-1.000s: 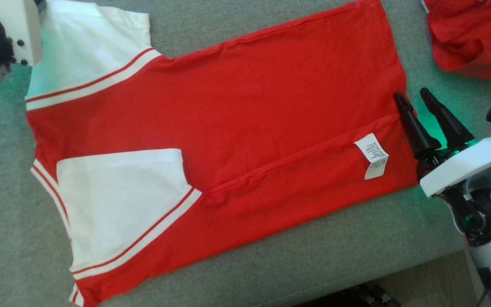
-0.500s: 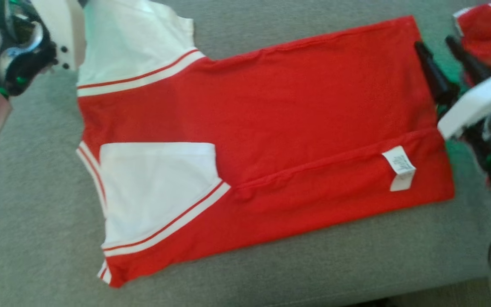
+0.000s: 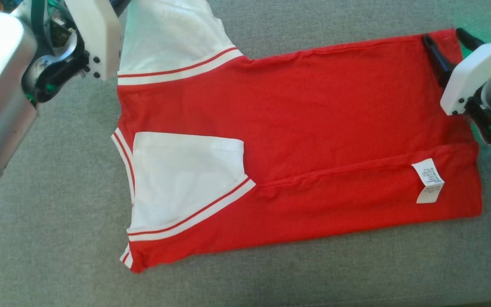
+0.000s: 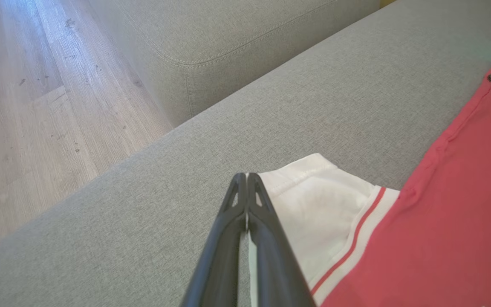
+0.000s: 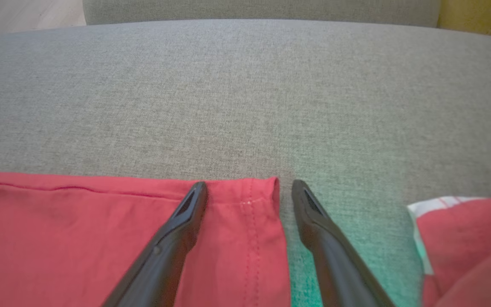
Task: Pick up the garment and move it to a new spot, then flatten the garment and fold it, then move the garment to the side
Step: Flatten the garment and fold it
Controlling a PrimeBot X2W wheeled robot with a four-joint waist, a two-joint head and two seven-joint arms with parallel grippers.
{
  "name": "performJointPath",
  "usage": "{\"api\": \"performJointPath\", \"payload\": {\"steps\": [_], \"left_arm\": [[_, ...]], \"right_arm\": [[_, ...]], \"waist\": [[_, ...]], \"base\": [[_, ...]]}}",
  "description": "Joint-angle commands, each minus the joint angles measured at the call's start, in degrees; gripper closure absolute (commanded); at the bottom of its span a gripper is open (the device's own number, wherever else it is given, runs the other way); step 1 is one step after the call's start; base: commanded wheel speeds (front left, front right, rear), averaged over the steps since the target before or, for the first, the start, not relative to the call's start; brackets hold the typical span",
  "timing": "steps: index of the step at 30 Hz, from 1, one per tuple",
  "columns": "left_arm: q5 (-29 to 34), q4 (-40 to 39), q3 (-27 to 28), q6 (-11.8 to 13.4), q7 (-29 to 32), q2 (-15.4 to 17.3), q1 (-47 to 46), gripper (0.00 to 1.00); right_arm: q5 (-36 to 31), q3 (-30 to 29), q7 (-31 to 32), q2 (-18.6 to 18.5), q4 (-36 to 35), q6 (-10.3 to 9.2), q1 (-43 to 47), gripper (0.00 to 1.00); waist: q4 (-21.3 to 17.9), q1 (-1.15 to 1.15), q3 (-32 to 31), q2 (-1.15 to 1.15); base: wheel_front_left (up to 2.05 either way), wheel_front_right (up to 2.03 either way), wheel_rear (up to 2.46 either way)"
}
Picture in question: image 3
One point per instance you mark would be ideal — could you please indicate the red white striped t-shirt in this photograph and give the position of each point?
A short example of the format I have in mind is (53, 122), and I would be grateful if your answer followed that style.
(313, 119)

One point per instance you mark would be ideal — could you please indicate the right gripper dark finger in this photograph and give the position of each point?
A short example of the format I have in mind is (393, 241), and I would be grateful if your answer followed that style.
(469, 41)
(439, 62)

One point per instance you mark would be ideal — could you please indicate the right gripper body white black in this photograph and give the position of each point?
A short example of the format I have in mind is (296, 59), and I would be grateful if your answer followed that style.
(467, 81)

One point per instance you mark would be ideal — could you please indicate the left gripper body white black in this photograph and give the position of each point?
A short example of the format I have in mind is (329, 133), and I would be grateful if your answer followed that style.
(96, 38)

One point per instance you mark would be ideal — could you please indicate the grey fabric sofa seat cushion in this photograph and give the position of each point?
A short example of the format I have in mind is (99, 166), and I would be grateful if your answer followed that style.
(58, 256)

